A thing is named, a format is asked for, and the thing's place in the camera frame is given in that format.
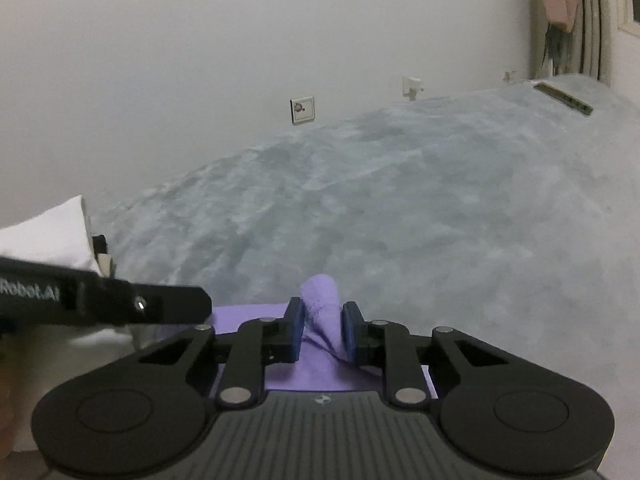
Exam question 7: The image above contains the purple garment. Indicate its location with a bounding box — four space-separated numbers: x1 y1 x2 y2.
210 274 441 401

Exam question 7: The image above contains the grey-blue fluffy blanket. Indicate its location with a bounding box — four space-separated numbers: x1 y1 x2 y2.
12 74 640 480

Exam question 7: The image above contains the white cloth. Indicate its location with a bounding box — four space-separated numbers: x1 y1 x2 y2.
0 195 101 276

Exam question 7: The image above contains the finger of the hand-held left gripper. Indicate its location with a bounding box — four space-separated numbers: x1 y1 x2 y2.
77 271 213 327

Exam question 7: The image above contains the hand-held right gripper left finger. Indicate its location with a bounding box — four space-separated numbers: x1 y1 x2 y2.
140 297 305 407

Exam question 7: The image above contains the dark and beige cloth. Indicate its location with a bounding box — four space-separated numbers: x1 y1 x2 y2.
92 234 117 279

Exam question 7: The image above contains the white wall socket plate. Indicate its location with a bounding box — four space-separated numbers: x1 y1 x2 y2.
290 96 317 125

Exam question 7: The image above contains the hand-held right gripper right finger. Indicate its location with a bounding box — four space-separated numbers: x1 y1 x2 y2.
341 301 508 408

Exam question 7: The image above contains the dark grey hanging garment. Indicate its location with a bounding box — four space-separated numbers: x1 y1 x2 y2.
542 20 576 78

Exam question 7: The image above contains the grey curtain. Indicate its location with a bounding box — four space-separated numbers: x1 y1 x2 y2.
575 0 633 86

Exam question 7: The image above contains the black remote control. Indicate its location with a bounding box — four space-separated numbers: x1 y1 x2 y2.
534 81 594 116

